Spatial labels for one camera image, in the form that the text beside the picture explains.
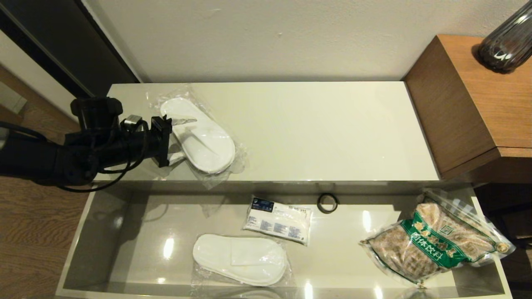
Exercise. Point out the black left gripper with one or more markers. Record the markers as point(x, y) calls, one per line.
point(162, 141)

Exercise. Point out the white slippers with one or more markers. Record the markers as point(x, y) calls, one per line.
point(241, 258)
point(208, 145)

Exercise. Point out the glossy white drawer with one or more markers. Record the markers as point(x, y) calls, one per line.
point(249, 216)

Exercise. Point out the green printed snack bag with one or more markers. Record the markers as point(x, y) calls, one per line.
point(432, 245)

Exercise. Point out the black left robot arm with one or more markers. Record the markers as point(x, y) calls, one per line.
point(41, 160)

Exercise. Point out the white wipes pack blue label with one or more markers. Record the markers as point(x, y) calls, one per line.
point(278, 221)

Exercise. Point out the glossy white low cabinet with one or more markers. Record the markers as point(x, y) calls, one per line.
point(311, 133)

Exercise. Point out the dark sliding door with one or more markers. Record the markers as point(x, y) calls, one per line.
point(62, 45)

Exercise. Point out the black tape roll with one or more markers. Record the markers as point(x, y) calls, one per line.
point(319, 203)

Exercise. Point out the brown wooden side cabinet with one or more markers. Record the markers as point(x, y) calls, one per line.
point(469, 108)

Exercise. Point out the dark ribbed glass vase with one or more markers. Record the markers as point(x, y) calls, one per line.
point(505, 45)

